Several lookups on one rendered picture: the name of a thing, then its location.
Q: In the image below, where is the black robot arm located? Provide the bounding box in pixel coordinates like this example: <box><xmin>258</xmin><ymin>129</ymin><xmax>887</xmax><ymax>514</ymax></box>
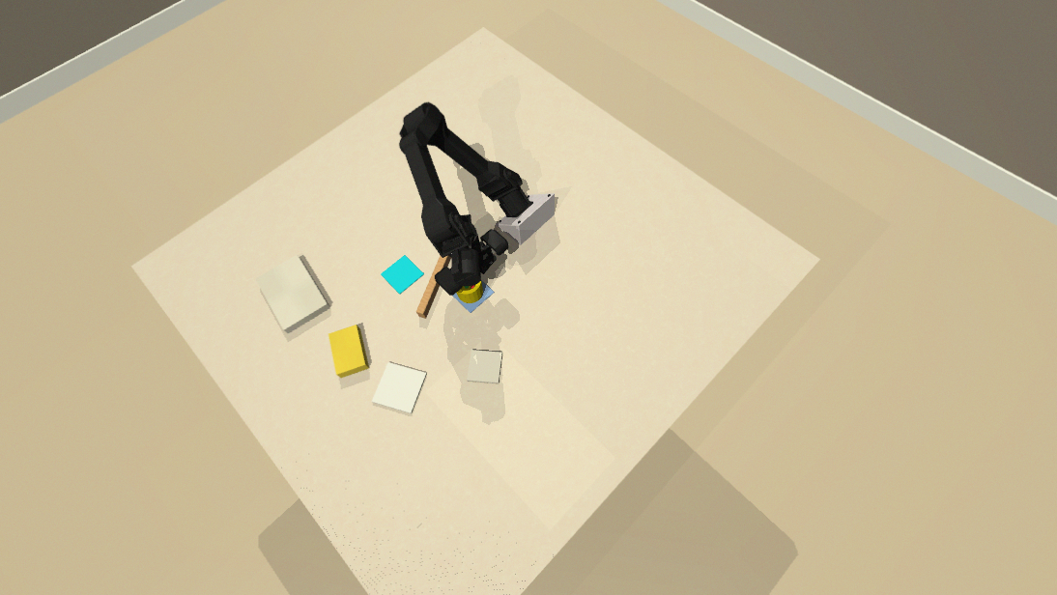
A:
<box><xmin>398</xmin><ymin>103</ymin><xmax>533</xmax><ymax>286</ymax></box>

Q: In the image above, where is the yellow rectangular block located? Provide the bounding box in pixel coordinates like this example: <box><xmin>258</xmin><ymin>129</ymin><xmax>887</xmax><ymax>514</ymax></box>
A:
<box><xmin>329</xmin><ymin>326</ymin><xmax>369</xmax><ymax>378</ymax></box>

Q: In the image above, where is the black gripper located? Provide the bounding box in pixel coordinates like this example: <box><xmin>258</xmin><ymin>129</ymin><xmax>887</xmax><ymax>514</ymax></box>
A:
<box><xmin>435</xmin><ymin>229</ymin><xmax>508</xmax><ymax>296</ymax></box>

